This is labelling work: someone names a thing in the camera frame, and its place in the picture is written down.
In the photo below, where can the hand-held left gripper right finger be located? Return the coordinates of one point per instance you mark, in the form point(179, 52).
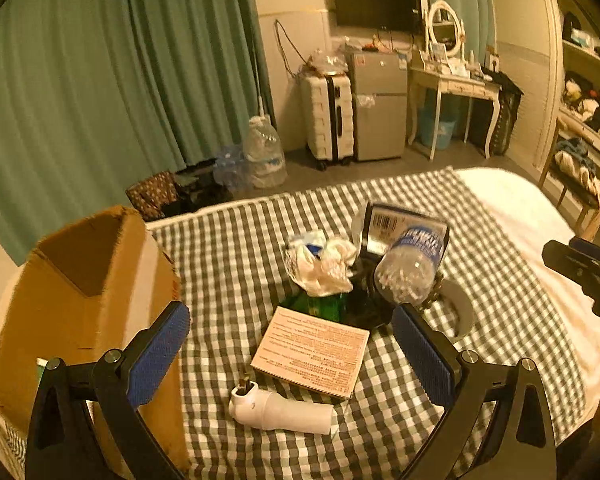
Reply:
point(422, 355)

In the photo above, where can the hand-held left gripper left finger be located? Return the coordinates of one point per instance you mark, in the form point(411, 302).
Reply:
point(160, 355)

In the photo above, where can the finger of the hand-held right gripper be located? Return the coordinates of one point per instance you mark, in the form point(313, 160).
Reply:
point(564, 257)
point(599, 249)

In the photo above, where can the white tape roll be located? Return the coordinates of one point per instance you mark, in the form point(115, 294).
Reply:
point(462, 310)

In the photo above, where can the clear plastic water bottle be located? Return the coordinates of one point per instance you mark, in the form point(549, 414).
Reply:
point(404, 265)

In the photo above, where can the beige paper box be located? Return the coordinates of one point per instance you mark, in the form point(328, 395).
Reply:
point(310, 350)

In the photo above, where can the green packet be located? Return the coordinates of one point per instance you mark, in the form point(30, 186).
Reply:
point(320, 307)

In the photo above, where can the brown cardboard box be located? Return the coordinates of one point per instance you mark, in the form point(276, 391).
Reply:
point(45, 320)

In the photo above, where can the black box with barcode label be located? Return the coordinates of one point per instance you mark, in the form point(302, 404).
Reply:
point(379, 240)

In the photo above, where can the white cylindrical device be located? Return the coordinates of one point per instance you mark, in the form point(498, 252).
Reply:
point(275, 410)

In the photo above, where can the white plastic bag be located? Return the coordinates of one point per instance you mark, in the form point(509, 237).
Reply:
point(325, 265)

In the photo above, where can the wooden chair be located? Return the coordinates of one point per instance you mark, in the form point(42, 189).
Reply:
point(590, 222)

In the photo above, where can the white duvet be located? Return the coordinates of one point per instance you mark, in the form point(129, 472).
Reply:
point(519, 220)

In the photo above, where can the clothes heap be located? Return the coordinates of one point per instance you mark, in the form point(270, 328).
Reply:
point(574, 160)

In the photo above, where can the grey white checkered blanket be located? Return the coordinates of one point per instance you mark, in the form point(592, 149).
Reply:
point(230, 260)

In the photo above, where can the pile of folded clothes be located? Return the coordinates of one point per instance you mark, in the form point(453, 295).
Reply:
point(589, 102)

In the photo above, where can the patterned brown bag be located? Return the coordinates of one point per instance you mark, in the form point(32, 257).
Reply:
point(152, 192)

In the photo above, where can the pile of dark shoes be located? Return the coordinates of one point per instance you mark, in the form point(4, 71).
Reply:
point(200, 185)

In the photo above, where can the blue trash bin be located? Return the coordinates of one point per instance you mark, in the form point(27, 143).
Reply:
point(437, 130)

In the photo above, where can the pack of water bottles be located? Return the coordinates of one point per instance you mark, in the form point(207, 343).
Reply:
point(230, 167)

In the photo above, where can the white wardrobe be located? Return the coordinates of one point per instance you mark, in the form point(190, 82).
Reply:
point(529, 60)

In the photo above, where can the white dressing table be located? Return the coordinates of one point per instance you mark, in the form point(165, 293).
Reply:
point(454, 85)

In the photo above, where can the large clear water jug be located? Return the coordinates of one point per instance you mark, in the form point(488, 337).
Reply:
point(265, 155)

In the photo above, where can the grey mini fridge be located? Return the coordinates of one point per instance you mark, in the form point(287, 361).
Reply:
point(379, 110)

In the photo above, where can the white oval vanity mirror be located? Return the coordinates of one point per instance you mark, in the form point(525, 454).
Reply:
point(444, 35)

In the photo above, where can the white suitcase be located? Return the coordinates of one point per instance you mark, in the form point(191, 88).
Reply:
point(317, 120)

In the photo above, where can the wide green curtain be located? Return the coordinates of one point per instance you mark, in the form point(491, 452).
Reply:
point(55, 110)

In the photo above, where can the narrow green curtain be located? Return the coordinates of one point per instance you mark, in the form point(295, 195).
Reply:
point(474, 0)

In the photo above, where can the clear plastic bags pile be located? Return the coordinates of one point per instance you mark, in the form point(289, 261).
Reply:
point(327, 62)

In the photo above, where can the small picture frame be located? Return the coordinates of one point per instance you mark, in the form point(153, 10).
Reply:
point(437, 51)

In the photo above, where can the black wall television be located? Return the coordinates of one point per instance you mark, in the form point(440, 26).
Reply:
point(374, 5)

